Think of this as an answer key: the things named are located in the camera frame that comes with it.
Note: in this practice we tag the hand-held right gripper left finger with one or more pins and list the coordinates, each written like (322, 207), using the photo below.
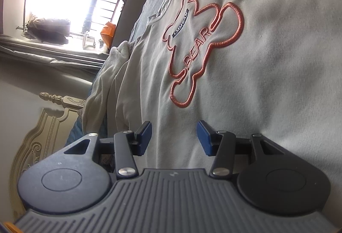
(145, 134)

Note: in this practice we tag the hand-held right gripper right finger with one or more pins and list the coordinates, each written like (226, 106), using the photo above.
(203, 139)

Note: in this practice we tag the white sweatshirt with orange embroidery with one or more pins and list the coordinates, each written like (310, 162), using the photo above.
(253, 75)

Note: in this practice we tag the white fluffy cloth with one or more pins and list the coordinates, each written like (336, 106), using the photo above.
(107, 83)

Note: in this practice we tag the blue pillow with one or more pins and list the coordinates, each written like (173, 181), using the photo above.
(74, 130)

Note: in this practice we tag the cream carved headboard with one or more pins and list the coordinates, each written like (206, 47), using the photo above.
(48, 126)

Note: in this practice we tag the orange bag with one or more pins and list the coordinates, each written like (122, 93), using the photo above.
(108, 31)

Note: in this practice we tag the grey curtain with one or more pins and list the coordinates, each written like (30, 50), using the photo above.
(40, 53)

